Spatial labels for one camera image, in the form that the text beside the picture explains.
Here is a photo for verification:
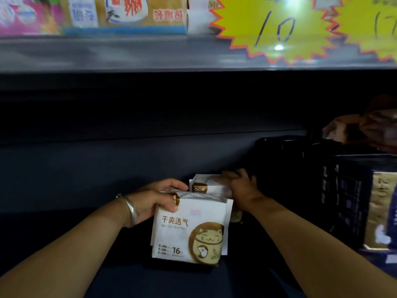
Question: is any white product packet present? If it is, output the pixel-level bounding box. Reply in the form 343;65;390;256
186;0;219;35

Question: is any grey shelf board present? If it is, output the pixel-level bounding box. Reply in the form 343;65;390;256
0;33;397;73

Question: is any brown plastic bag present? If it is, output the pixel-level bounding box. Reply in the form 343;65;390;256
322;95;397;154

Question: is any white cat print packet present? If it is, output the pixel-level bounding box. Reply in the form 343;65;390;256
189;174;233;203
151;190;226;267
217;198;234;256

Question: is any person's left hand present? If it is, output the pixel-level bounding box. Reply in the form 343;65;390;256
132;179;190;227

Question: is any silver bracelet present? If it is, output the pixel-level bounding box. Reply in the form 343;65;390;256
116;193;138;227

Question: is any dark blue product pack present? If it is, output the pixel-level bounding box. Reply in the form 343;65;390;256
333;154;397;250

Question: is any tan product packet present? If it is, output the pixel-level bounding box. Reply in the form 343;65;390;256
59;0;188;36

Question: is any black product pack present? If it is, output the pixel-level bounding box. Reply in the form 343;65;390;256
255;136;338;233

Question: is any person's right hand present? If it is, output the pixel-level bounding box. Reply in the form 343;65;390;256
221;169;267;214

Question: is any pink product packet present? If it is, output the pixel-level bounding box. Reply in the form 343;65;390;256
0;0;65;37

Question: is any person's left forearm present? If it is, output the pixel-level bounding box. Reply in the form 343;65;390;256
0;198;134;298

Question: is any person's right forearm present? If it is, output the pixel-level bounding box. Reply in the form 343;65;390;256
240;195;397;298

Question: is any yellow starburst price tag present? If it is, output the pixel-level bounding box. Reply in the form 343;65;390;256
210;0;342;65
328;0;397;64

